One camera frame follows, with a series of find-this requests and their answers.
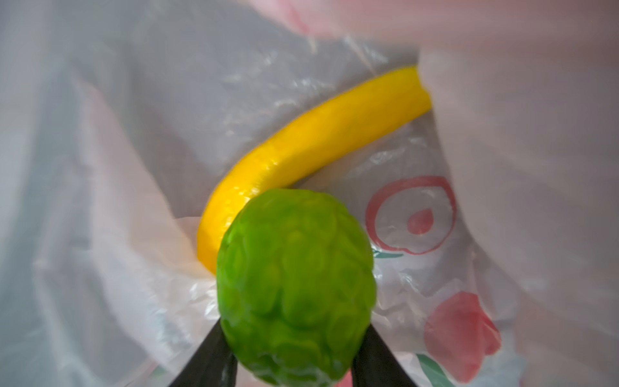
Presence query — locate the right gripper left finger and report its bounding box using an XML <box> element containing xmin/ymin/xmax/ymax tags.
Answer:
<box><xmin>169</xmin><ymin>319</ymin><xmax>238</xmax><ymax>387</ymax></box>

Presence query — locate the yellow fake banana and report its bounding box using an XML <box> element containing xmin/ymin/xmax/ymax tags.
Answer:
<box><xmin>197</xmin><ymin>66</ymin><xmax>432</xmax><ymax>273</ymax></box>

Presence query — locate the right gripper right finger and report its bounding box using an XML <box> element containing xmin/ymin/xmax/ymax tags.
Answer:
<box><xmin>351</xmin><ymin>325</ymin><xmax>418</xmax><ymax>387</ymax></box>

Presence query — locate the pink plastic bag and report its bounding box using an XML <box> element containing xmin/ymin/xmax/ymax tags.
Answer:
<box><xmin>1</xmin><ymin>1</ymin><xmax>618</xmax><ymax>386</ymax></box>

